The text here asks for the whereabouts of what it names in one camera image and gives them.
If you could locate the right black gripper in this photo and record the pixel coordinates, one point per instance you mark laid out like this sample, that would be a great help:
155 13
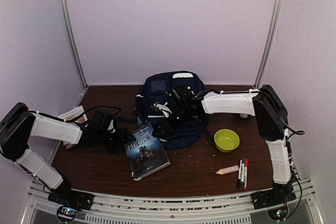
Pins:
166 128

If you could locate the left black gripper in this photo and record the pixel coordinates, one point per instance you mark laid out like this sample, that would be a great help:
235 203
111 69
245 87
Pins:
123 139

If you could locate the navy blue student backpack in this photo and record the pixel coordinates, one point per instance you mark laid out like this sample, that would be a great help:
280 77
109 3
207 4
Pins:
157 95

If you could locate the dark Wuthering Heights book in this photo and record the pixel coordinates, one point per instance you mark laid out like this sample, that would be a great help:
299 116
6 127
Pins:
145 153

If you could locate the white Afternoon Tea book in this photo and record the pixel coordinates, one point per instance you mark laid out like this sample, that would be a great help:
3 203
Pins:
74 113

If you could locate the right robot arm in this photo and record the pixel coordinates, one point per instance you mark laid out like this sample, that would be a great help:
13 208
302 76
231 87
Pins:
264 104

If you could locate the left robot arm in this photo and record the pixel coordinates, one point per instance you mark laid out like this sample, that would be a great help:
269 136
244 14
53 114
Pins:
21 123

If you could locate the lime green bowl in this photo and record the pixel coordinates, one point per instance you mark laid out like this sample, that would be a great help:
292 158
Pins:
226 140

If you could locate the dark bowl white inside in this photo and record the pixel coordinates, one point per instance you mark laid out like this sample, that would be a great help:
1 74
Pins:
244 116

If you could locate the cream glue tube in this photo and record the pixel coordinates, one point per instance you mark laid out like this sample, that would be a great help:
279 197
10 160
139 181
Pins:
228 170

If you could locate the black marker pen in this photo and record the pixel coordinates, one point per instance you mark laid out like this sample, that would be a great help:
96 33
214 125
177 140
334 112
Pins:
238 183

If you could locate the red marker pen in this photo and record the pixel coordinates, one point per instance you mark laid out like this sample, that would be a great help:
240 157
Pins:
245 174

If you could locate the blue marker pen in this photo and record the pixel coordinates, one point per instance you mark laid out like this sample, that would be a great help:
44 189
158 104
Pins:
242 172

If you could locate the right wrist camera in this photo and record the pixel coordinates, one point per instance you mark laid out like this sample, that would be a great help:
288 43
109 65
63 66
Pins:
162 108

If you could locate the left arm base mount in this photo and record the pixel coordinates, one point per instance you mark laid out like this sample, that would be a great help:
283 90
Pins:
71 201

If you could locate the front aluminium rail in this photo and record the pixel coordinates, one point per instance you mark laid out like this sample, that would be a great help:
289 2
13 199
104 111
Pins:
228 208

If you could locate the right aluminium frame post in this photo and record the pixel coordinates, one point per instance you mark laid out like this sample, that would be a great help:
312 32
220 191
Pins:
270 43

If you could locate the aluminium frame post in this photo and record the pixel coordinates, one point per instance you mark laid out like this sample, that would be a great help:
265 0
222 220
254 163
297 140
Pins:
72 43
270 43

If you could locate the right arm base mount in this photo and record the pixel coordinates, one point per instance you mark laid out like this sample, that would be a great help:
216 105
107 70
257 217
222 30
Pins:
275 200

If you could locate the left aluminium frame post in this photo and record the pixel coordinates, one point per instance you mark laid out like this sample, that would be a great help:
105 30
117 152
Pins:
72 43

